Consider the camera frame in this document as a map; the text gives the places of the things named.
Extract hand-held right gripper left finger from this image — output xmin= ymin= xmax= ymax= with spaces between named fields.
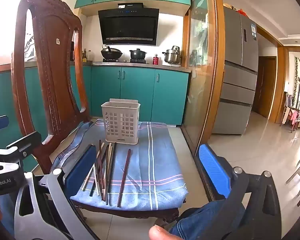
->
xmin=14 ymin=144 xmax=100 ymax=240

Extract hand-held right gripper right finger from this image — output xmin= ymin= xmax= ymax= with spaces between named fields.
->
xmin=198 ymin=144 xmax=283 ymax=240

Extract bundle of mixed chopsticks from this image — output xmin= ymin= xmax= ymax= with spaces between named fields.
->
xmin=81 ymin=140 xmax=118 ymax=205

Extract dark red chopstick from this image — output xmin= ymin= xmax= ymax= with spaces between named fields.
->
xmin=117 ymin=149 xmax=131 ymax=207

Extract white plastic utensil basket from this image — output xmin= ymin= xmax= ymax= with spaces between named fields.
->
xmin=101 ymin=98 xmax=141 ymax=144

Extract person's right hand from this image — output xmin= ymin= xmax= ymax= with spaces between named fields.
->
xmin=149 ymin=225 xmax=177 ymax=240

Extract person's left leg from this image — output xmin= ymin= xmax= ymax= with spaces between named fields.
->
xmin=0 ymin=194 xmax=18 ymax=238

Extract person's leg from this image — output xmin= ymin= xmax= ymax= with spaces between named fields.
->
xmin=169 ymin=200 xmax=240 ymax=240
xmin=0 ymin=194 xmax=18 ymax=238

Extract person's right leg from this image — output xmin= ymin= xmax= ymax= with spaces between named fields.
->
xmin=169 ymin=200 xmax=240 ymax=240

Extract blue checked cloth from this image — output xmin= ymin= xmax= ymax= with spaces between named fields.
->
xmin=50 ymin=119 xmax=189 ymax=212

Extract white dish rack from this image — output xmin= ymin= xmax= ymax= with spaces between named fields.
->
xmin=24 ymin=34 xmax=37 ymax=62

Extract carved wooden chair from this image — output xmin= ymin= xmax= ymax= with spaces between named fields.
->
xmin=11 ymin=0 xmax=180 ymax=228

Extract silver refrigerator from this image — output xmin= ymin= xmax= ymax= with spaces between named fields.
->
xmin=211 ymin=6 xmax=259 ymax=135

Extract teal lower kitchen cabinets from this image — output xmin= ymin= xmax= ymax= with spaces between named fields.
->
xmin=0 ymin=64 xmax=190 ymax=173

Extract clothes drying rack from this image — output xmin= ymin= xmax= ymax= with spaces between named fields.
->
xmin=281 ymin=91 xmax=300 ymax=133

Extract brown wooden door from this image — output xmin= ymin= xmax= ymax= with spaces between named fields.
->
xmin=254 ymin=56 xmax=278 ymax=123

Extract wood framed glass sliding door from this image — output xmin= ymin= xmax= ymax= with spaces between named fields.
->
xmin=181 ymin=0 xmax=227 ymax=155

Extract grey kitchen countertop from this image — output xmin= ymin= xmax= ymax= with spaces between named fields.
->
xmin=0 ymin=61 xmax=192 ymax=74

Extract black wok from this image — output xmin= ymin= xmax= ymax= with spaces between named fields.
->
xmin=101 ymin=45 xmax=123 ymax=60

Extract gas stove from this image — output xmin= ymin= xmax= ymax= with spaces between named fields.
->
xmin=102 ymin=58 xmax=150 ymax=64

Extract stainless steel pot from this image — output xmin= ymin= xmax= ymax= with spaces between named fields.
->
xmin=162 ymin=45 xmax=182 ymax=64

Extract green garland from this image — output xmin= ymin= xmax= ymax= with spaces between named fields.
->
xmin=291 ymin=57 xmax=299 ymax=105

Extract black cooking pot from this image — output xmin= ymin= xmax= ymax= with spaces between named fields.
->
xmin=129 ymin=48 xmax=147 ymax=60

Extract black range hood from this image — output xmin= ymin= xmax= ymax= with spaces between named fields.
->
xmin=98 ymin=2 xmax=160 ymax=46

